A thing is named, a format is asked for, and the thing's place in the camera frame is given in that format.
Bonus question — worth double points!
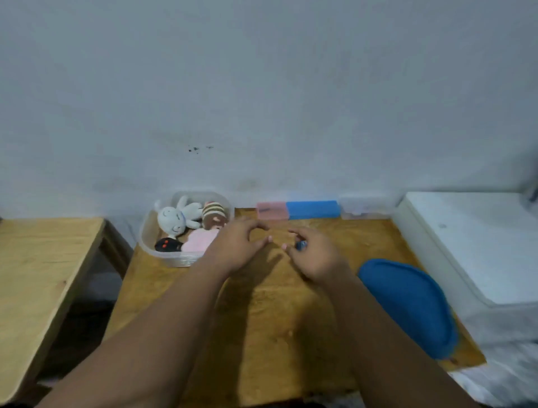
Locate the person's right hand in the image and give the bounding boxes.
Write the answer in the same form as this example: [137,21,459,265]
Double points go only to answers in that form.
[282,227,356,288]

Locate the person's left hand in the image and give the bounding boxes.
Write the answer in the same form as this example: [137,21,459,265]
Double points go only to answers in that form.
[197,216,273,280]

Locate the person's left forearm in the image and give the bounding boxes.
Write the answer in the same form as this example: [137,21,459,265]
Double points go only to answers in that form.
[36,261,231,408]

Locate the person's right forearm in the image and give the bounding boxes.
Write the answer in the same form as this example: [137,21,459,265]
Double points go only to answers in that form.
[319,271,484,408]

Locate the pink box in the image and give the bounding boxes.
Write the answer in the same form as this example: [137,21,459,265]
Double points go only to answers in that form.
[256,202,290,221]

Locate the blue box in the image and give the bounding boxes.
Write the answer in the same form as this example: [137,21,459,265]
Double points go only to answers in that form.
[286,200,341,220]

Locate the brown striped hat doll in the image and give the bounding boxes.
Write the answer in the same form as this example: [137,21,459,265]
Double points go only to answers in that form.
[202,202,229,230]

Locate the pink plush toy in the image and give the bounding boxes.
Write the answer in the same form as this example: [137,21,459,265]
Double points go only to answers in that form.
[181,228,220,254]

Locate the small clear plastic box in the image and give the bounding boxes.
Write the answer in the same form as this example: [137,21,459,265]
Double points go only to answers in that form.
[339,197,396,220]

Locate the white bunny plush toy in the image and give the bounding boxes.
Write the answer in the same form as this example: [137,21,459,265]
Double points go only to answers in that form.
[154,195,203,239]

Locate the black plush toy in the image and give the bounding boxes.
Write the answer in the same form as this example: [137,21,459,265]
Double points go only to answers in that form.
[154,237,184,253]

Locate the clear plastic container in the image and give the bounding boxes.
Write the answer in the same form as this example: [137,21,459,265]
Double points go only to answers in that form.
[138,191,235,268]

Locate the blue oval lid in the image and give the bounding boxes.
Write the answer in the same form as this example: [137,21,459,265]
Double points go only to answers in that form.
[357,258,460,361]

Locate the white cabinet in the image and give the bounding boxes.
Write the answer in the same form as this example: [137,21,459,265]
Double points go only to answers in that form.
[392,192,538,309]

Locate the light wooden side table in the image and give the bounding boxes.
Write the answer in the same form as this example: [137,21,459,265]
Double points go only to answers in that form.
[0,217,133,405]

